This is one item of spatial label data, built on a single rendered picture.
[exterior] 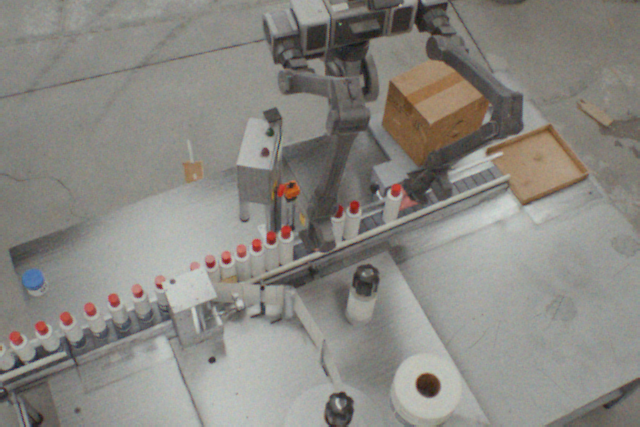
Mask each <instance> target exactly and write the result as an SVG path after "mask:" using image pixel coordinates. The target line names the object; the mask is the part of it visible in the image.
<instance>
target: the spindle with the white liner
mask: <svg viewBox="0 0 640 427"><path fill-rule="evenodd" d="M380 280H381V278H380V271H378V269H377V268H374V267H373V265H372V264H370V263H367V264H360V265H359V267H357V269H356V272H355V273H354V275H353V280H352V285H351V291H350V296H349V302H347V306H346V309H345V316H346V319H347V320H348V321H350V322H351V323H352V324H354V325H357V326H362V325H366V324H368V323H369V322H370V321H371V319H372V314H373V308H374V304H375V300H376V295H377V289H378V285H379V281H380Z"/></svg>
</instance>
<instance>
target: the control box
mask: <svg viewBox="0 0 640 427"><path fill-rule="evenodd" d="M267 129H268V127H267V125H266V121H264V120H261V119H253V118H249V120H248V123H247V127H246V132H245V136H244V139H243V144H242V148H241V151H239V155H238V160H237V164H236V166H237V180H238V195H239V200H242V201H248V202H254V203H261V205H267V206H269V205H270V203H273V201H274V196H275V193H274V190H275V185H276V186H277V182H278V177H279V172H280V168H281V163H282V154H281V160H280V164H279V168H278V173H277V150H278V145H279V140H280V136H281V132H282V125H280V124H279V125H277V123H274V126H273V127H272V129H274V132H275V136H274V137H273V138H268V137H266V135H265V133H266V130H267ZM263 148H268V149H269V153H270V154H269V156H268V157H262V156H261V150H262V149H263Z"/></svg>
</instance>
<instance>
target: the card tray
mask: <svg viewBox="0 0 640 427"><path fill-rule="evenodd" d="M499 152H502V153H503V155H502V157H501V156H500V158H497V159H494V160H492V161H491V162H492V163H494V164H495V165H496V166H497V167H499V169H500V170H501V172H502V174H503V175H504V176H507V175H510V179H509V180H507V181H508V183H509V187H510V188H511V190H512V192H513V193H514V195H515V196H516V197H517V199H519V200H520V201H521V203H522V204H525V203H528V202H530V201H533V200H535V199H537V198H541V197H543V196H546V195H548V194H550V193H553V192H555V191H558V190H561V188H563V187H566V186H568V185H571V184H573V183H575V182H578V181H580V180H584V179H586V178H587V177H588V176H589V174H590V170H589V169H588V168H587V167H586V165H585V164H584V163H582V162H581V160H580V159H579V158H578V157H577V154H576V153H575V152H574V151H573V149H572V148H571V147H570V146H569V144H568V143H567V142H566V141H565V139H564V138H563V136H561V135H560V133H559V132H558V131H557V130H556V128H555V127H554V126H553V125H552V124H551V123H549V124H547V125H544V126H541V127H538V128H535V129H533V130H530V131H528V132H525V133H522V134H520V135H516V136H514V137H511V138H509V139H506V141H503V142H501V143H497V144H495V145H492V146H490V147H488V148H487V150H486V154H487V156H491V155H493V154H496V153H499Z"/></svg>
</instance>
